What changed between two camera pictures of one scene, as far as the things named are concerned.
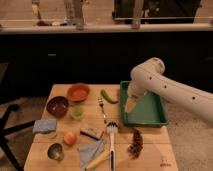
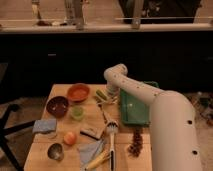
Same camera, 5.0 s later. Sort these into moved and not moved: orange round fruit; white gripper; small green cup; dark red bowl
Moved: white gripper
Not moved: dark red bowl; small green cup; orange round fruit
